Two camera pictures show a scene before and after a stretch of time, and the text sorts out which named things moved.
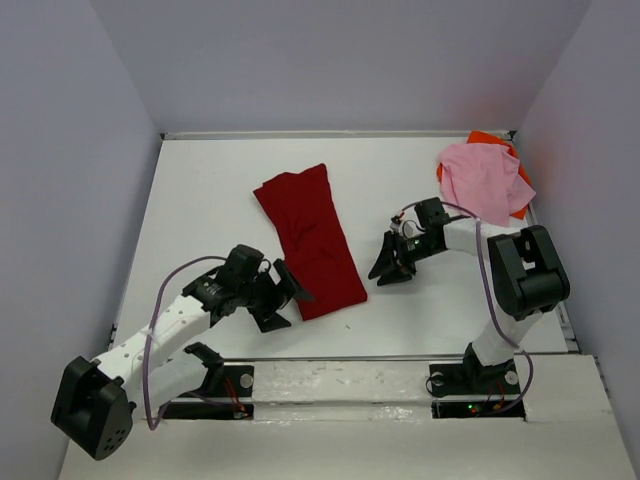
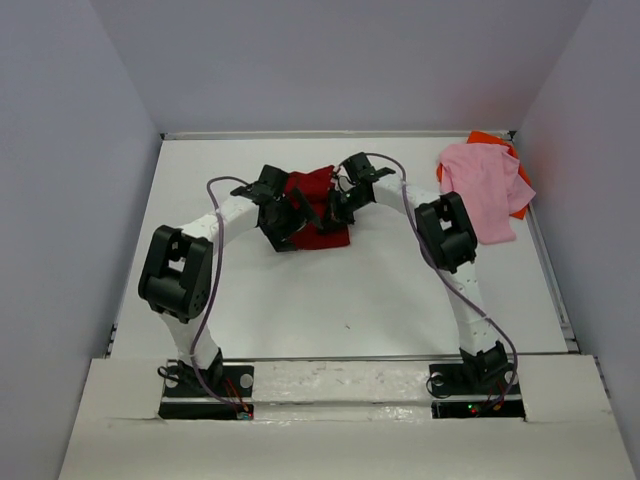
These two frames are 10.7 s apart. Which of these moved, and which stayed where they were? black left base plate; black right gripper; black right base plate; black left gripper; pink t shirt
Moved: black right gripper; black left gripper
Stayed: black right base plate; black left base plate; pink t shirt
